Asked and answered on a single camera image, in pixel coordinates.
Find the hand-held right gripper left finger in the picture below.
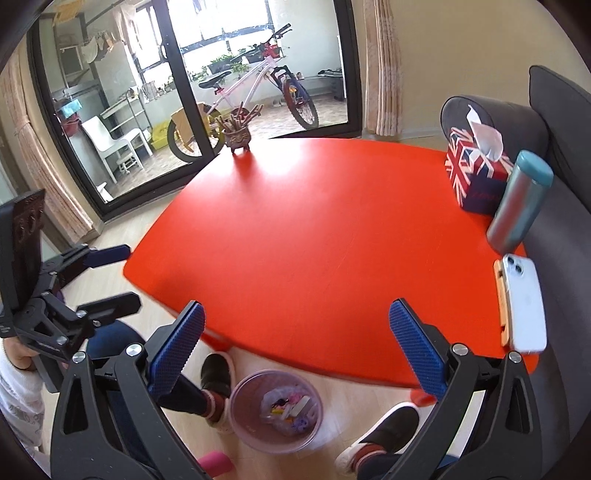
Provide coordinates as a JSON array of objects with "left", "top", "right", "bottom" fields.
[{"left": 50, "top": 300, "right": 206, "bottom": 480}]

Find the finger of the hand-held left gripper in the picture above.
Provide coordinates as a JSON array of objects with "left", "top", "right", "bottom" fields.
[
  {"left": 41, "top": 244, "right": 133, "bottom": 288},
  {"left": 59, "top": 291, "right": 142, "bottom": 339}
]

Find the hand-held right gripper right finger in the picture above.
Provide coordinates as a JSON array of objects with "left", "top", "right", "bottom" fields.
[{"left": 389, "top": 298, "right": 546, "bottom": 480}]

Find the purple translucent bin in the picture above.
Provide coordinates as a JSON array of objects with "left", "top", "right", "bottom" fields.
[{"left": 229, "top": 369, "right": 322, "bottom": 452}]

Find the person's left forearm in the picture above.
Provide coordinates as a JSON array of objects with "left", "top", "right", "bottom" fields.
[{"left": 0, "top": 364, "right": 51, "bottom": 464}]

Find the person's left hand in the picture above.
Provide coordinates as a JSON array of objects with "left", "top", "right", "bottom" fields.
[{"left": 0, "top": 339, "right": 38, "bottom": 373}]

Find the person's left leg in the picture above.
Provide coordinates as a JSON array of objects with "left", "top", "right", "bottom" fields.
[{"left": 85, "top": 320, "right": 208, "bottom": 416}]

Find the person's left shoe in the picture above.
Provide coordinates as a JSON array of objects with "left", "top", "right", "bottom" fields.
[{"left": 201, "top": 352, "right": 234, "bottom": 432}]

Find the person's shoe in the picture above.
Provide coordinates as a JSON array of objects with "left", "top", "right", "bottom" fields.
[
  {"left": 201, "top": 352, "right": 234, "bottom": 432},
  {"left": 336, "top": 401, "right": 421, "bottom": 476}
]

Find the person's right shoe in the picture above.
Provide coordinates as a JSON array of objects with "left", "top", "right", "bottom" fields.
[{"left": 336, "top": 401, "right": 421, "bottom": 476}]

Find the wooden phone stand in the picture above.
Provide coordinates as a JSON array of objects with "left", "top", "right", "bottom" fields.
[{"left": 493, "top": 258, "right": 513, "bottom": 348}]

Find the white chair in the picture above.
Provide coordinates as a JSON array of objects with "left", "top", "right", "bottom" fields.
[{"left": 82, "top": 115, "right": 153, "bottom": 183}]

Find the beige curtain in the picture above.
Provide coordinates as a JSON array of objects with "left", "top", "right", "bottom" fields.
[
  {"left": 362, "top": 0, "right": 402, "bottom": 137},
  {"left": 0, "top": 60, "right": 95, "bottom": 245}
]

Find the white smartphone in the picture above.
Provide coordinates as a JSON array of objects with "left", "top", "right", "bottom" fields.
[{"left": 502, "top": 254, "right": 548, "bottom": 354}]

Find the pink cylinder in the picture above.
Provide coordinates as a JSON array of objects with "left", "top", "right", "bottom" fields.
[{"left": 199, "top": 452, "right": 232, "bottom": 478}]

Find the yellow crate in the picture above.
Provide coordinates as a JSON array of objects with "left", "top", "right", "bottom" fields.
[{"left": 150, "top": 121, "right": 171, "bottom": 149}]

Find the red bucket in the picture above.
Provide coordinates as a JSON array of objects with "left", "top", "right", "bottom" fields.
[{"left": 60, "top": 99, "right": 83, "bottom": 137}]

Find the flag print tissue box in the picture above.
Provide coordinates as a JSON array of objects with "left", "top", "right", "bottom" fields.
[{"left": 444, "top": 127, "right": 514, "bottom": 214}]

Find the silver tumbler teal lid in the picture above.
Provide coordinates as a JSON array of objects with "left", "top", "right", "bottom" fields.
[{"left": 486, "top": 150, "right": 554, "bottom": 254}]

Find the brown pot with sticks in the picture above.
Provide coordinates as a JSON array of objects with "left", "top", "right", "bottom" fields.
[{"left": 213, "top": 104, "right": 264, "bottom": 155}]

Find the grey sofa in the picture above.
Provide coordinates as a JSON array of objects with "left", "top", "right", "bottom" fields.
[{"left": 440, "top": 65, "right": 591, "bottom": 462}]

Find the white bicycle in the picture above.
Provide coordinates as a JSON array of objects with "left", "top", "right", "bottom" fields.
[{"left": 167, "top": 24, "right": 320, "bottom": 162}]

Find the white tissue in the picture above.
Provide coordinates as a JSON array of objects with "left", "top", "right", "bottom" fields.
[{"left": 466, "top": 105, "right": 504, "bottom": 162}]

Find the row of potted plants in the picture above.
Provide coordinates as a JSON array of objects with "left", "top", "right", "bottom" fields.
[{"left": 189, "top": 51, "right": 259, "bottom": 84}]

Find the shoe rack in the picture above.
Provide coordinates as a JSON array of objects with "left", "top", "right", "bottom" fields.
[{"left": 318, "top": 69, "right": 346, "bottom": 100}]

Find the black sliding door frame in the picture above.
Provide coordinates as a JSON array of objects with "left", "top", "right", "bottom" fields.
[{"left": 28, "top": 0, "right": 365, "bottom": 220}]

